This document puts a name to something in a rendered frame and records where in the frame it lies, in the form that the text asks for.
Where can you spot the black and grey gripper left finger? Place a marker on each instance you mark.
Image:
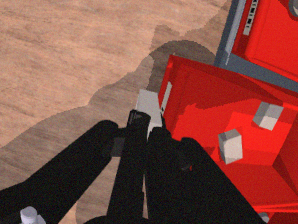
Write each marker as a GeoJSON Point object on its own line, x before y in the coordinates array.
{"type": "Point", "coordinates": [47, 195]}

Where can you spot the grey metal block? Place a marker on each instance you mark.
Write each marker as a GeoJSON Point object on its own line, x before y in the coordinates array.
{"type": "Point", "coordinates": [230, 143]}
{"type": "Point", "coordinates": [267, 115]}

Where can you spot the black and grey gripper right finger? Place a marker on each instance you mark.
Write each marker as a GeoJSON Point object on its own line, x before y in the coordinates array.
{"type": "Point", "coordinates": [167, 192]}

